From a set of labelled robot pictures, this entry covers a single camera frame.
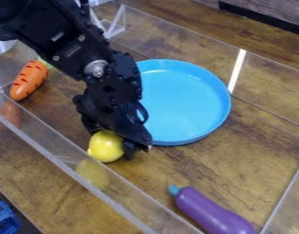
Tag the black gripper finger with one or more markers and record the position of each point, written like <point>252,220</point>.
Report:
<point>129,149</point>
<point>91,123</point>

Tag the clear acrylic enclosure wall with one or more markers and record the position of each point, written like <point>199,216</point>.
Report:
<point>244,166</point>

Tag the blue object at corner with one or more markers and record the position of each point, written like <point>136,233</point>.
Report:
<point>9,223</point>

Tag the blue round tray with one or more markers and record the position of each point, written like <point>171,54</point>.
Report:
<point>186,99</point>

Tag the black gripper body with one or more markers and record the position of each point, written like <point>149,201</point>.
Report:
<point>123,120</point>

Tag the purple toy eggplant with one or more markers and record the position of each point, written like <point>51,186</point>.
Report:
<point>214,218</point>

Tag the orange toy carrot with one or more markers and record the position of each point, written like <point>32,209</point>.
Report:
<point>29,79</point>

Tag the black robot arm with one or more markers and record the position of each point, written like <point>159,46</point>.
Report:
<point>56,29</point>

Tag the yellow toy lemon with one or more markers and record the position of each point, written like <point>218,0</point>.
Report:
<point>104,147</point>

